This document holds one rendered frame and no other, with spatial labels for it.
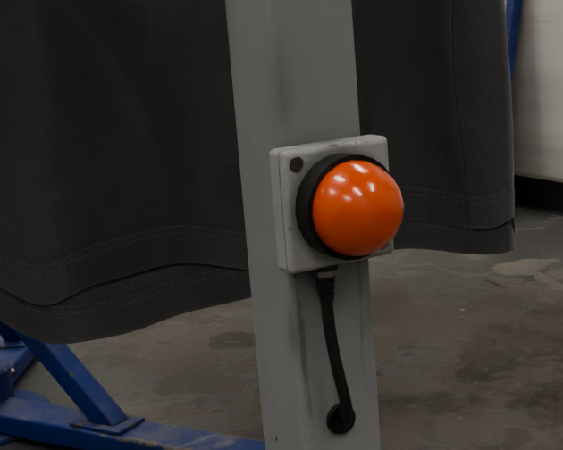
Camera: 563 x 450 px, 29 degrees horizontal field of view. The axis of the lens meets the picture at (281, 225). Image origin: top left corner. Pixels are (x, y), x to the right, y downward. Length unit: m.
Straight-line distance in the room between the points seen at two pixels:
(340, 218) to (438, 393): 1.66
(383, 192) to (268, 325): 0.09
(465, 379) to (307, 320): 1.69
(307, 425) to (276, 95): 0.14
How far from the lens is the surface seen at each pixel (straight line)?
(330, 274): 0.44
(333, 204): 0.41
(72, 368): 1.92
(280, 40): 0.43
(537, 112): 3.61
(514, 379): 2.13
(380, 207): 0.41
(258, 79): 0.44
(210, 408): 2.07
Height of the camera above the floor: 0.73
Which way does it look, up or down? 11 degrees down
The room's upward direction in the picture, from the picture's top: 5 degrees counter-clockwise
